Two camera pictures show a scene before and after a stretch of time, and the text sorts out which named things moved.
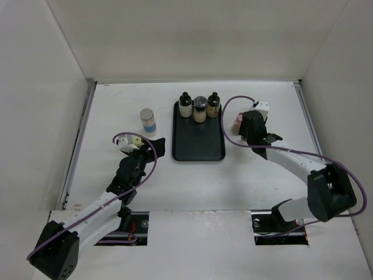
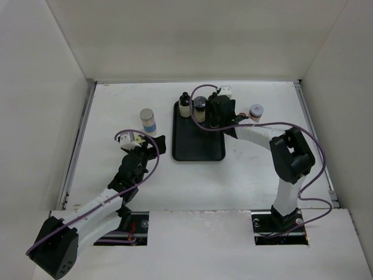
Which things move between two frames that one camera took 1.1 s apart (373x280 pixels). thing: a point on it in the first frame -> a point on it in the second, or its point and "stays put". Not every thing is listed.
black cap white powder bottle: (185, 105) stays put
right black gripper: (242, 131) -> (209, 108)
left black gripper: (143, 150) stays put
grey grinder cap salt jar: (200, 104) stays put
